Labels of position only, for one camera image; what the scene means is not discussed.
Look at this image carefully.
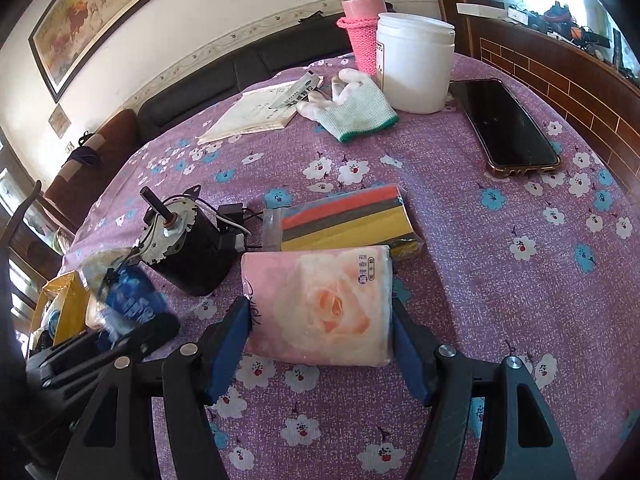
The black smartphone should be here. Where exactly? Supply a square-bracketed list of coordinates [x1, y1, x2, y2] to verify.
[450, 77, 562, 181]

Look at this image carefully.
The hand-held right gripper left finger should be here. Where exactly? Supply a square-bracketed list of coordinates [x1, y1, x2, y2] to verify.
[56, 297, 251, 480]

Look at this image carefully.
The pink knitted bottle sleeve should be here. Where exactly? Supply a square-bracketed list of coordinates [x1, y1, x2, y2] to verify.
[336, 15, 379, 77]

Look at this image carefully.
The blue packet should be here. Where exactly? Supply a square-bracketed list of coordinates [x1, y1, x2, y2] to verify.
[97, 265, 168, 342]

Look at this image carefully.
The dark cloth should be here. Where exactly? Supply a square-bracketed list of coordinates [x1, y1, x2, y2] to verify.
[75, 132, 103, 166]

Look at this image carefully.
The paper booklet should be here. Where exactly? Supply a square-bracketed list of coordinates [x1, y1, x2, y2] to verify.
[197, 80, 301, 145]

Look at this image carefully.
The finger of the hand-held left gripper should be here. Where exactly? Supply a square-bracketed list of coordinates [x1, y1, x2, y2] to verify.
[27, 316, 181, 391]

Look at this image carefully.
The black sofa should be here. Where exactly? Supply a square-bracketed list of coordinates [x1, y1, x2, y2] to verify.
[137, 10, 351, 136]

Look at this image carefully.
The small wall picture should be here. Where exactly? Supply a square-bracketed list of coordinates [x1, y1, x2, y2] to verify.
[48, 104, 71, 137]

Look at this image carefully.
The brown wooden cabinet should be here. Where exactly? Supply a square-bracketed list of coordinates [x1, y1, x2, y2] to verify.
[430, 0, 640, 201]

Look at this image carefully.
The white plastic jar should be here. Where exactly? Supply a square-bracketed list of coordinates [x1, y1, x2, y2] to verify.
[375, 12, 457, 114]

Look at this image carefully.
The crumpled clear plastic bag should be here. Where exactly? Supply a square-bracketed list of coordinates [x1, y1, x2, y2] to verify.
[80, 247, 143, 293]

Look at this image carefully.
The large framed wall painting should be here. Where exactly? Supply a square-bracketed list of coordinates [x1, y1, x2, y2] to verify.
[28, 0, 216, 104]

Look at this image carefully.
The black electric motor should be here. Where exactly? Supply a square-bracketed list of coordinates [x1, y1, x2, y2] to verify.
[132, 186, 253, 297]

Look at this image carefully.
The flat white box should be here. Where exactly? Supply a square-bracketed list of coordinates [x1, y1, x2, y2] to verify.
[456, 2, 507, 17]

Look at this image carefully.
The pack of coloured sponges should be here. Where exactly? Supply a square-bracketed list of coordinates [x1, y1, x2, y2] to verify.
[262, 185, 426, 261]

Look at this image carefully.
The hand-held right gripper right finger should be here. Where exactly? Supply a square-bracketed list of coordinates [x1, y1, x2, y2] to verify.
[391, 297, 577, 480]

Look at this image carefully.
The pile of small tools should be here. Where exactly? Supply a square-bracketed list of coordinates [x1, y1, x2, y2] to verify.
[507, 0, 640, 78]

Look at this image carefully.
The yellow bag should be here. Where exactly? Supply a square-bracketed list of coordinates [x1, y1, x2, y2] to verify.
[32, 270, 93, 348]

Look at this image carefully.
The purple floral tablecloth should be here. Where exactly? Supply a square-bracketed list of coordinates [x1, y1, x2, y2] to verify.
[57, 52, 640, 480]

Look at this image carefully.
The dark wooden chair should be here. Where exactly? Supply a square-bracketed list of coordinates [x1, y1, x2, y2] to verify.
[0, 180, 43, 261]

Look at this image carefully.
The pink rose tissue pack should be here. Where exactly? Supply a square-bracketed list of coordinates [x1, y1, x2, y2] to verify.
[241, 245, 397, 368]

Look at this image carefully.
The white glove green cuff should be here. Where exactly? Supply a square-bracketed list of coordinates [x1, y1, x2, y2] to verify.
[296, 69, 400, 143]

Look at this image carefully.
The long white carton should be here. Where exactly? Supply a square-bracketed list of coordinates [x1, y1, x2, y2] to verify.
[272, 72, 323, 109]

